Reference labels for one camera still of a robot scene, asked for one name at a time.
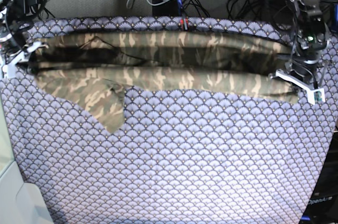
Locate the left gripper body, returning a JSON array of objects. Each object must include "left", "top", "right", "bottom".
[{"left": 284, "top": 54, "right": 319, "bottom": 83}]

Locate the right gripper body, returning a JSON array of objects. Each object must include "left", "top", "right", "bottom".
[{"left": 15, "top": 45, "right": 39, "bottom": 73}]

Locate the camouflage T-shirt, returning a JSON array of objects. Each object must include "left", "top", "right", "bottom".
[{"left": 28, "top": 31, "right": 298, "bottom": 133}]

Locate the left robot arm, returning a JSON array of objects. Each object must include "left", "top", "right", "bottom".
[{"left": 287, "top": 0, "right": 329, "bottom": 86}]

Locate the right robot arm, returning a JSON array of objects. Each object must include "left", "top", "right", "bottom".
[{"left": 1, "top": 0, "right": 48, "bottom": 79}]

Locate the red black clamp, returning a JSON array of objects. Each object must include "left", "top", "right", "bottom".
[{"left": 180, "top": 17, "right": 189, "bottom": 31}]

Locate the black OpenArm case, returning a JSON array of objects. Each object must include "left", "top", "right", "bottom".
[{"left": 299, "top": 132, "right": 337, "bottom": 223}]

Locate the black box under table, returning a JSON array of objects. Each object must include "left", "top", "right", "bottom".
[{"left": 152, "top": 0, "right": 180, "bottom": 17}]

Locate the fan pattern tablecloth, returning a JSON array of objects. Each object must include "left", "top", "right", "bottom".
[{"left": 1, "top": 17, "right": 337, "bottom": 223}]

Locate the white plastic bin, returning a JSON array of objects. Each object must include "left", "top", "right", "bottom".
[{"left": 1, "top": 107, "right": 53, "bottom": 223}]

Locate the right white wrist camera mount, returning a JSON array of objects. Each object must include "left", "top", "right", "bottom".
[{"left": 1, "top": 41, "right": 49, "bottom": 79}]

